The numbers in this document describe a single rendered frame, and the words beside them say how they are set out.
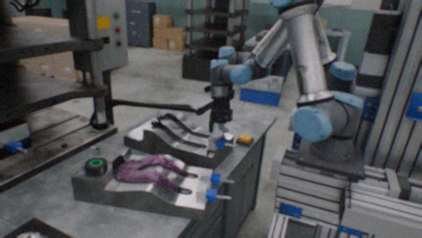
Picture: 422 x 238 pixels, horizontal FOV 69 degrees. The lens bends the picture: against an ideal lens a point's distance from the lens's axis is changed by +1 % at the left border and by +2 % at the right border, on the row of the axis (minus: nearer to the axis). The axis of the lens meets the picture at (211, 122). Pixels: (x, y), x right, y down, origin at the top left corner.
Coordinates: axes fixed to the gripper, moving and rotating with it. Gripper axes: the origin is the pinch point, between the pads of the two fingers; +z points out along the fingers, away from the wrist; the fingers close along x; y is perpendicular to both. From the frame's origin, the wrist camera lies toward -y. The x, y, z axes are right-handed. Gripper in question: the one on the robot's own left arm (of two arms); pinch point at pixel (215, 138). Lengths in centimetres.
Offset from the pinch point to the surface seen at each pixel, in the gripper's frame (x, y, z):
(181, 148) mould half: -5.9, -14.1, 4.9
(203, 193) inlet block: -28.7, 9.2, 12.4
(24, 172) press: -44, -71, 12
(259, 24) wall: 624, -181, -101
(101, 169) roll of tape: -43, -26, 3
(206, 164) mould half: -5.9, -1.6, 10.6
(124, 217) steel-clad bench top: -45, -14, 19
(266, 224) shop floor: 79, 4, 86
